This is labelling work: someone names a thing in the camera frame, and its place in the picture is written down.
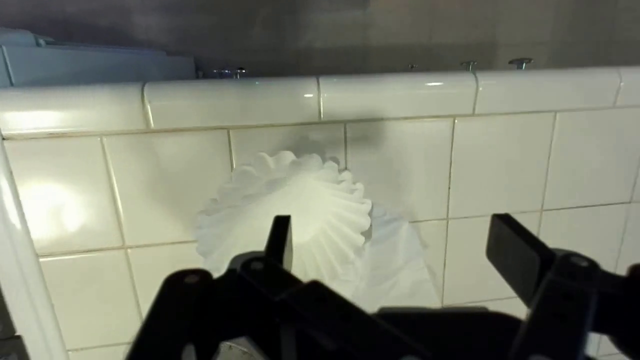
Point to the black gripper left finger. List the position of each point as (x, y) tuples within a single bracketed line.
[(220, 313)]

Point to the white cloth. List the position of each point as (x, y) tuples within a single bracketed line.
[(327, 206)]

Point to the small metal knob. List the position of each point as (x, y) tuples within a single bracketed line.
[(230, 70), (520, 63)]

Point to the white fluted paper bowl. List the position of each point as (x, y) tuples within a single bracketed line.
[(222, 221)]

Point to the blue grey box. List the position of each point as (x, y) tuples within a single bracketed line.
[(92, 63)]

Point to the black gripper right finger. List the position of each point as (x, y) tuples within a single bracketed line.
[(567, 300)]

